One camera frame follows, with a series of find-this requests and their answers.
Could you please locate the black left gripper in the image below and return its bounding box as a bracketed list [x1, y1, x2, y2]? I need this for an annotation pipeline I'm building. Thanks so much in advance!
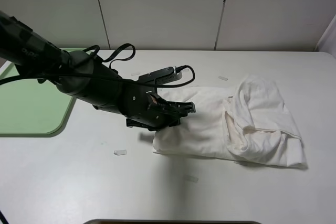
[118, 87, 196, 131]

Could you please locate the white short sleeve shirt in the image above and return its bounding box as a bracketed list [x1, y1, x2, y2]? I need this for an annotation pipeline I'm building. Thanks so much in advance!
[153, 76, 307, 168]

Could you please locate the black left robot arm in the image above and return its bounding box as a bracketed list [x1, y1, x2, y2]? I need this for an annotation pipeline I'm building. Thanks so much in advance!
[1, 13, 196, 131]

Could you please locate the green plastic tray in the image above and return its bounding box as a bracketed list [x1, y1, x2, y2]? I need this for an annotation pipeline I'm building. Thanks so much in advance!
[0, 47, 90, 138]

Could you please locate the tape strip front left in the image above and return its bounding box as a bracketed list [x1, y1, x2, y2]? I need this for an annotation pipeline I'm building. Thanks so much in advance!
[113, 150, 127, 156]

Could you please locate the tape strip front centre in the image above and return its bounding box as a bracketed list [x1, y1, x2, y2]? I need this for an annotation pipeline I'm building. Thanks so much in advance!
[184, 175, 198, 183]

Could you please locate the tape strip back right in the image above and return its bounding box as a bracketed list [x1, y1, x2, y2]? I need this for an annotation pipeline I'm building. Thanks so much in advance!
[218, 76, 228, 81]

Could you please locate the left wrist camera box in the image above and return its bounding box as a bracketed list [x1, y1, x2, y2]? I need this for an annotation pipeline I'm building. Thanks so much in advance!
[138, 67, 182, 85]

